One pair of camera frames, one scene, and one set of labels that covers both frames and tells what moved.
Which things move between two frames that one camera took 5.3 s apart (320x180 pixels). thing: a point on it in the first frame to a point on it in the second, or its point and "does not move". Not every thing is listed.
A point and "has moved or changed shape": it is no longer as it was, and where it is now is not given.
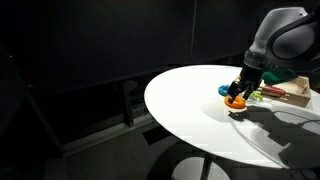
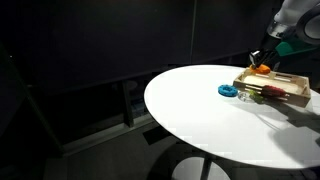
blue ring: (223, 89) does not move
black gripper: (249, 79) to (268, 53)
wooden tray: (299, 90) does not move
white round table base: (192, 169) does not move
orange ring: (238, 102) has moved or changed shape
